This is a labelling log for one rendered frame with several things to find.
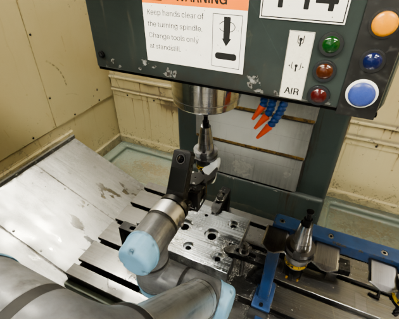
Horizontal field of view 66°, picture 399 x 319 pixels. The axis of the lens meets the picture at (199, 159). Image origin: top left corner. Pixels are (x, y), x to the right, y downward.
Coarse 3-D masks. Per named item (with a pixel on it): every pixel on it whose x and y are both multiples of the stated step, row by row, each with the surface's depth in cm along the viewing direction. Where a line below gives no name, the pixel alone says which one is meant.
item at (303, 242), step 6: (300, 222) 63; (300, 228) 62; (306, 228) 61; (312, 228) 62; (294, 234) 65; (300, 234) 63; (306, 234) 62; (312, 234) 63; (294, 240) 64; (300, 240) 63; (306, 240) 63; (294, 246) 65; (300, 246) 64; (306, 246) 64; (300, 252) 64; (306, 252) 64
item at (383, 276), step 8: (376, 264) 63; (384, 264) 63; (376, 272) 62; (384, 272) 62; (392, 272) 62; (368, 280) 61; (376, 280) 60; (384, 280) 60; (392, 280) 60; (384, 288) 59; (392, 288) 59
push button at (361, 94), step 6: (360, 84) 36; (366, 84) 36; (354, 90) 37; (360, 90) 36; (366, 90) 36; (372, 90) 36; (348, 96) 37; (354, 96) 37; (360, 96) 37; (366, 96) 36; (372, 96) 36; (354, 102) 37; (360, 102) 37; (366, 102) 37
